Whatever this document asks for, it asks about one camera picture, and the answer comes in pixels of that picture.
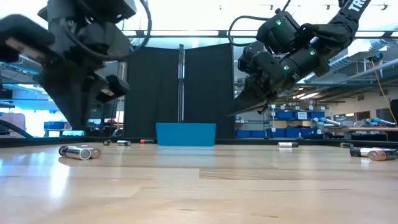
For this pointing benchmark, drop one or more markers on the wooden workbench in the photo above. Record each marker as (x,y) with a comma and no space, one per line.
(367,129)

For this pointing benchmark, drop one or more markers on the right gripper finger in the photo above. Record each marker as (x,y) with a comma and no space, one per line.
(259,107)
(250,96)

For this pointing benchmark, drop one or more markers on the silver black battery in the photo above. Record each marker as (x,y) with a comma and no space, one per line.
(74,152)

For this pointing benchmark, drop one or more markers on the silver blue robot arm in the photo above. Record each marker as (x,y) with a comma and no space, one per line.
(381,122)
(329,122)

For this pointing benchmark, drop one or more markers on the red black battery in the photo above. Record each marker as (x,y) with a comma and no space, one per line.
(146,141)

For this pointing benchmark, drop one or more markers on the black copper-top battery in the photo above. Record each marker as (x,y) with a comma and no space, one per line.
(345,145)

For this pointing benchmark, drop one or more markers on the slim black orange battery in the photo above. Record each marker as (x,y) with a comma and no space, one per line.
(94,152)

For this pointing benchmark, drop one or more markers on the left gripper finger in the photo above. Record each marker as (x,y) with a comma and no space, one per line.
(89,99)
(71,99)

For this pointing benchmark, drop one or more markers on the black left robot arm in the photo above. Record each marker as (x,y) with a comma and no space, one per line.
(93,7)

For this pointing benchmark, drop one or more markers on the silver ventilation duct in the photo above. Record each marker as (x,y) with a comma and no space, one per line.
(382,43)

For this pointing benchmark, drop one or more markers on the blue plastic bin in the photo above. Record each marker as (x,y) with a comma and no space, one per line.
(186,133)

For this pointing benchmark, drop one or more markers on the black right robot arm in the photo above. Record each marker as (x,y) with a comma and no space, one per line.
(342,28)

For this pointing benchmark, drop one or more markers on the metal shelf rack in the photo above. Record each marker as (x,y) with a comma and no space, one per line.
(270,123)

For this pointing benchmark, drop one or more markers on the blue storage bin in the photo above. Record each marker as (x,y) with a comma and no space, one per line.
(317,114)
(258,134)
(280,133)
(243,133)
(306,133)
(284,115)

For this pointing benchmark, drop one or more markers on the black folding partition screen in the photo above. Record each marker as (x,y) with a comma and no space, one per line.
(149,93)

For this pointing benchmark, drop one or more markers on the black overhead crossbar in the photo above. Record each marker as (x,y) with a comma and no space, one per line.
(202,33)

